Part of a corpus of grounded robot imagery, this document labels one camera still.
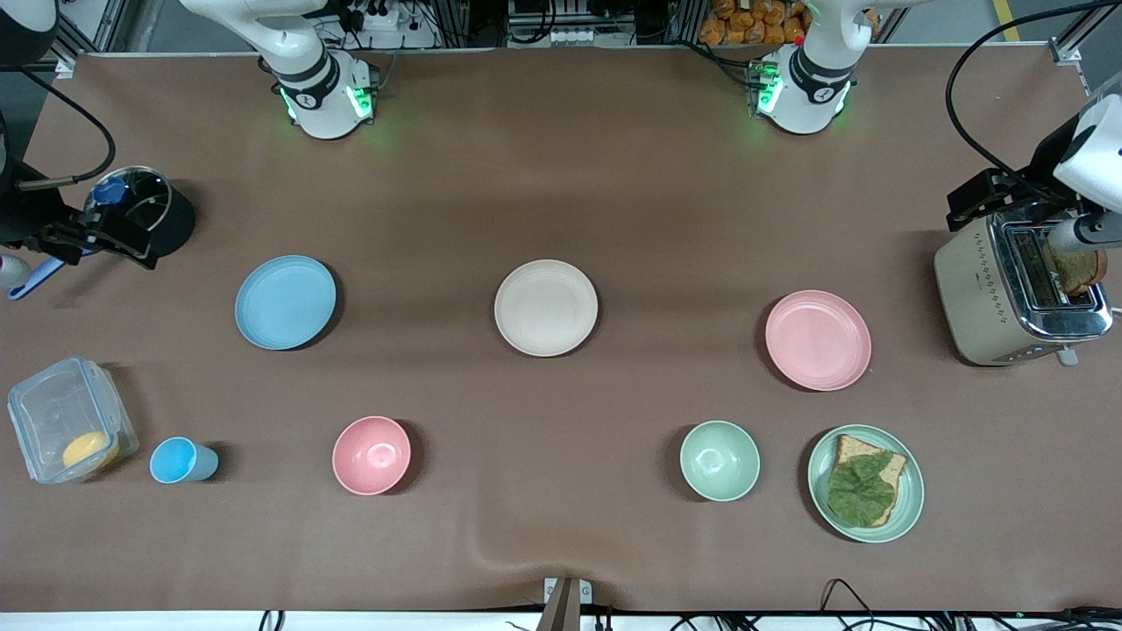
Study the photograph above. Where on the green lettuce leaf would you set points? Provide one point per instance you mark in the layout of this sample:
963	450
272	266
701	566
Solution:
863	491

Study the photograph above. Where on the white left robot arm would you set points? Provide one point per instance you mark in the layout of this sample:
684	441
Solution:
811	96

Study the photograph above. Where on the white power strip with plugs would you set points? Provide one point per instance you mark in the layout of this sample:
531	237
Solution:
372	17

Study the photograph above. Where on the black cylindrical holder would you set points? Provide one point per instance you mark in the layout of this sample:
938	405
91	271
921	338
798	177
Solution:
175	223

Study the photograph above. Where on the light blue cup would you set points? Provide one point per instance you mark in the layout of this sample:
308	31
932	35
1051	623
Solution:
180	461

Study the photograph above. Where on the light green bowl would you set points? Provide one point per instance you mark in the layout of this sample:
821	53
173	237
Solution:
720	461

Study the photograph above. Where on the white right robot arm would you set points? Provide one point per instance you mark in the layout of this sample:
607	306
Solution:
320	105

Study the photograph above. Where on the yellow round food piece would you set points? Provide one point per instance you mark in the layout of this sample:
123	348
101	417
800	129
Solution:
88	450

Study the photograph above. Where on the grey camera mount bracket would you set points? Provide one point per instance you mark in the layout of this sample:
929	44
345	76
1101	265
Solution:
565	605

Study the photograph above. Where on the small white socket strip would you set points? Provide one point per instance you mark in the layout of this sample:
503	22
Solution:
571	37

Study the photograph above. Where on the dark brown bread slice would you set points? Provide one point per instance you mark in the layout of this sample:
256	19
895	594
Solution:
1076	272

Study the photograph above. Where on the brown table cover cloth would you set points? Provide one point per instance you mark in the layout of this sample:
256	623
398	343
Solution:
561	193

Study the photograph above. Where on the pink plate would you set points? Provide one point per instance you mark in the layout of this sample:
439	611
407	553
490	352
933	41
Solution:
818	340

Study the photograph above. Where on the light green plate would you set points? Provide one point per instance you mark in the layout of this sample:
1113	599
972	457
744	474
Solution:
912	499

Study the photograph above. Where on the clear plastic container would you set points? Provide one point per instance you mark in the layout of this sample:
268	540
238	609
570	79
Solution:
53	412

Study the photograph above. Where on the light blue plate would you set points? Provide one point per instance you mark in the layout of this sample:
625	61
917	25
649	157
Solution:
285	302

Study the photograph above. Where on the pink bowl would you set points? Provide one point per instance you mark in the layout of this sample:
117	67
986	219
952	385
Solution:
372	455

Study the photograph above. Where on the beige plate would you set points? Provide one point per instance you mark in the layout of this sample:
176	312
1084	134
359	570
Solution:
545	308

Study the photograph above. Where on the toast bread slice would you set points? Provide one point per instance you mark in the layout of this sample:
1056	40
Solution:
848	451

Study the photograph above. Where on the beige chrome toaster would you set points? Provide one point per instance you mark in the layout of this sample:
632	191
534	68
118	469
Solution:
990	298

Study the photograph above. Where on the bag of orange buns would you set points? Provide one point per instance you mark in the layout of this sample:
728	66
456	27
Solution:
754	22

